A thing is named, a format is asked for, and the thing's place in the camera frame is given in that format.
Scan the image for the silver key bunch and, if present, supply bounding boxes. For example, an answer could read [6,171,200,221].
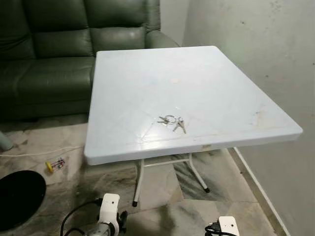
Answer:
[157,115,188,134]

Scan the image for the small yellow and red toy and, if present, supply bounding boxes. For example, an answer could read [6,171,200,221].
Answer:
[45,157,66,173]

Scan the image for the black round floor object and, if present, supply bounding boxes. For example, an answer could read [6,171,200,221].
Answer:
[0,170,47,232]

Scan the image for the grey cylindrical object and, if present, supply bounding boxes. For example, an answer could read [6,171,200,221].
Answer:
[0,130,14,151]

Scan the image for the white plastic folding table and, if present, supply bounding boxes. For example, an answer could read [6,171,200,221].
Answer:
[84,46,304,207]

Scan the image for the dark green leather sofa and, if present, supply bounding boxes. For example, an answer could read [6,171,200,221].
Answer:
[0,0,180,122]

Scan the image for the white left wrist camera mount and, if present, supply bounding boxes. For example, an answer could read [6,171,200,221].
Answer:
[99,194,121,223]

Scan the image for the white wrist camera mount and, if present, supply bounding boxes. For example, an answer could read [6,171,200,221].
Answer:
[99,194,121,223]
[217,216,240,236]

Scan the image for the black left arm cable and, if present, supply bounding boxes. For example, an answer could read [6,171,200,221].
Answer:
[60,198,104,236]

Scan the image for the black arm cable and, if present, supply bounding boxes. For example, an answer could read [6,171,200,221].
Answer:
[60,198,104,236]
[205,222,222,236]

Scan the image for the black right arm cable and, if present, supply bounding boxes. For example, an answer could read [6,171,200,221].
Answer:
[205,222,222,236]

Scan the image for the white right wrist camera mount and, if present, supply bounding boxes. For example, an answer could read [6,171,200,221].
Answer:
[217,216,240,236]

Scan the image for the white floor cable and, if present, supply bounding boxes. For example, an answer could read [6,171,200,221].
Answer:
[0,146,85,158]

